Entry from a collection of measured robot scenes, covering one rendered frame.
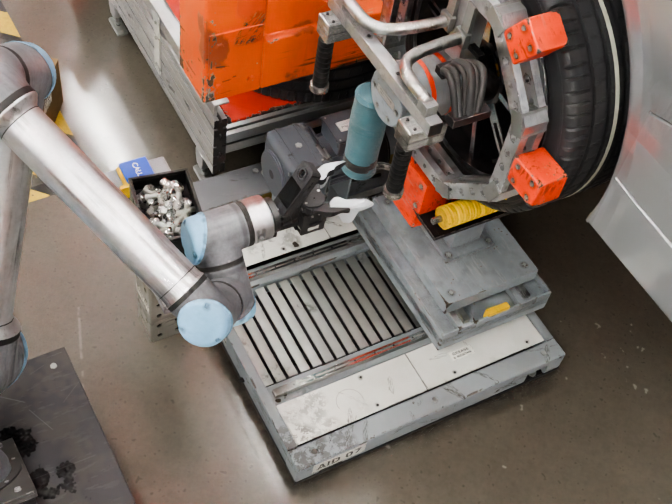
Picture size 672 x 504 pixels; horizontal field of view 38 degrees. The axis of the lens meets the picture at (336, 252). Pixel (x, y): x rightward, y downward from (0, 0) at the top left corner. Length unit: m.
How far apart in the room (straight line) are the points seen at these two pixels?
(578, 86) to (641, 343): 1.18
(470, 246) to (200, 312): 1.15
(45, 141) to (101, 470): 0.77
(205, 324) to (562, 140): 0.81
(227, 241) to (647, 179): 0.81
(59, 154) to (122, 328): 1.05
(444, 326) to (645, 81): 1.00
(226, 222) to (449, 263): 0.97
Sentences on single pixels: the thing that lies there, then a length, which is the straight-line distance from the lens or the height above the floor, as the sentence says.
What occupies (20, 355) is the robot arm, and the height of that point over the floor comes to 0.46.
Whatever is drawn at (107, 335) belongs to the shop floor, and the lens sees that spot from 2.70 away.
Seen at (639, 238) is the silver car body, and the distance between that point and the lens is 2.03.
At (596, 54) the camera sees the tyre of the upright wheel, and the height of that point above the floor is 1.08.
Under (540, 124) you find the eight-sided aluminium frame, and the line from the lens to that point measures 1.99.
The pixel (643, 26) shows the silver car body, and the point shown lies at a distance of 1.88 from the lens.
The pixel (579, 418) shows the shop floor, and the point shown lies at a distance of 2.77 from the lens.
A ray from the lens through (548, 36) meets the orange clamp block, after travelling 1.90.
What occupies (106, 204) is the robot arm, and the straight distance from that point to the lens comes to 1.73.
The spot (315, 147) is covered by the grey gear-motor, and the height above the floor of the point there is 0.40.
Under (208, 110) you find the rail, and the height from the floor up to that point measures 0.34.
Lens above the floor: 2.26
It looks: 52 degrees down
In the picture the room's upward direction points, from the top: 12 degrees clockwise
